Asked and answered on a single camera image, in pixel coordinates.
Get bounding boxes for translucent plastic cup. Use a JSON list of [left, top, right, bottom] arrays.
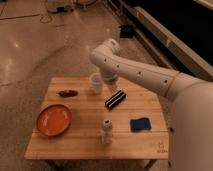
[[89, 73, 103, 94]]

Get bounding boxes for blue sponge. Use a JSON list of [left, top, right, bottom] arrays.
[[130, 117, 151, 132]]

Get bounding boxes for black box on floor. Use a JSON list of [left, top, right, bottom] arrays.
[[120, 25, 135, 38]]

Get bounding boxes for grey equipment base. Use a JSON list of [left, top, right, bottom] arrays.
[[45, 0, 74, 13]]

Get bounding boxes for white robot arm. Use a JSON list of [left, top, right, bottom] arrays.
[[90, 38, 213, 171]]

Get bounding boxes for black white striped block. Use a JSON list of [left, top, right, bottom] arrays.
[[105, 90, 127, 110]]

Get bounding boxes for white salt shaker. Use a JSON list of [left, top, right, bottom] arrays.
[[101, 119, 113, 144]]

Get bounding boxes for wooden folding table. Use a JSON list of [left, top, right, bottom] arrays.
[[25, 77, 168, 160]]

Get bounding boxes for long wall rail ledge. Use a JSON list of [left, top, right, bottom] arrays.
[[106, 0, 213, 81]]

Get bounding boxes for orange plate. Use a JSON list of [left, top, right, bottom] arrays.
[[36, 104, 72, 136]]

